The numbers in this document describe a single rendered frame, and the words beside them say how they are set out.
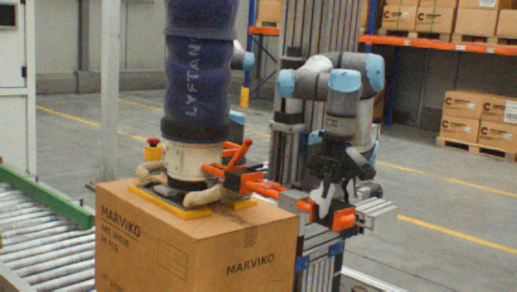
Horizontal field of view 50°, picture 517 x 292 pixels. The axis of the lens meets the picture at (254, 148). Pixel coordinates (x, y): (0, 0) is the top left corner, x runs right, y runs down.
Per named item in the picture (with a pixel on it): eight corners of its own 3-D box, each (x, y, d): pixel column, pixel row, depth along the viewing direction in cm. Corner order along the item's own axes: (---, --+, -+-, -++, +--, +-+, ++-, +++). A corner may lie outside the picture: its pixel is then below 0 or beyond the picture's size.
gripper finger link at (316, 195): (307, 212, 141) (320, 178, 142) (325, 220, 137) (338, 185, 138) (300, 210, 139) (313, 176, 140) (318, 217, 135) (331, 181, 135)
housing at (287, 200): (276, 207, 151) (277, 191, 150) (294, 203, 156) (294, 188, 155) (294, 215, 146) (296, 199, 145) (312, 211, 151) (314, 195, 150)
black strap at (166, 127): (147, 127, 182) (147, 115, 182) (204, 123, 198) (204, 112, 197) (186, 141, 166) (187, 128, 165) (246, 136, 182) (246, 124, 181)
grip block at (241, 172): (221, 188, 166) (222, 168, 165) (246, 183, 173) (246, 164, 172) (239, 195, 160) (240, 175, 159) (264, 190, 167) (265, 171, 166)
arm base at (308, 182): (314, 180, 231) (317, 157, 229) (344, 189, 222) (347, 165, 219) (292, 187, 220) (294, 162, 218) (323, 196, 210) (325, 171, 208)
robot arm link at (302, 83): (309, 47, 189) (277, 63, 144) (342, 50, 187) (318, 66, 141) (306, 80, 193) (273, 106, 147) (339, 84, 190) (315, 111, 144)
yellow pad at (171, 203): (127, 190, 189) (127, 176, 188) (152, 187, 196) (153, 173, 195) (185, 221, 165) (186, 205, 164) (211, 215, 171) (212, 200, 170)
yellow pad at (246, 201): (174, 183, 202) (174, 170, 201) (197, 179, 208) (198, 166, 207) (234, 211, 177) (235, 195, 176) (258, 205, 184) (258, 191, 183)
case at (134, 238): (93, 289, 203) (95, 183, 194) (185, 264, 230) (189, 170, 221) (190, 370, 160) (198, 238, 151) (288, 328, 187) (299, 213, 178)
